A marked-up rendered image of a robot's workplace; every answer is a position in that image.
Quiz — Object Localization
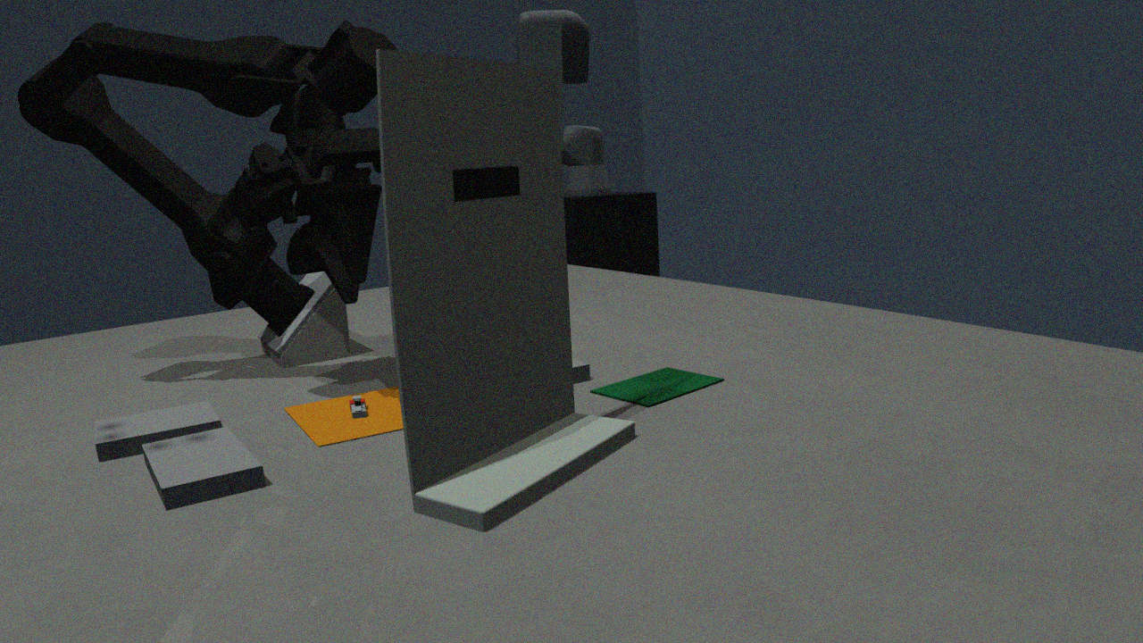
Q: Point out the orange square marking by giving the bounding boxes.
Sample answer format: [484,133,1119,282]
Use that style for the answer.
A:
[283,386,403,447]

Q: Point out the green flat square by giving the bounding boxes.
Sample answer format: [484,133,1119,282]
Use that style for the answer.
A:
[590,368,724,407]

